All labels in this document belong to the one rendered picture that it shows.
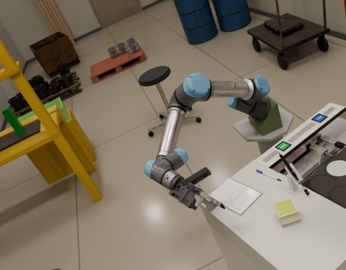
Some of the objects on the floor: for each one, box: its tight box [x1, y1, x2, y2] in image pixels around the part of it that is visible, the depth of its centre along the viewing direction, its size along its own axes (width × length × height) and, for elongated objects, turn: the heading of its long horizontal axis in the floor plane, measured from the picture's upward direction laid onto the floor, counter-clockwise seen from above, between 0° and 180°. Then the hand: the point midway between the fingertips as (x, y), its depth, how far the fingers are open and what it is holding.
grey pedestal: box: [232, 106, 294, 155], centre depth 244 cm, size 51×44×82 cm
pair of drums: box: [174, 0, 252, 44], centre depth 613 cm, size 76×119×88 cm, turn 135°
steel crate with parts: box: [29, 32, 80, 78], centre depth 817 cm, size 102×118×73 cm
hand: (220, 203), depth 127 cm, fingers open, 14 cm apart
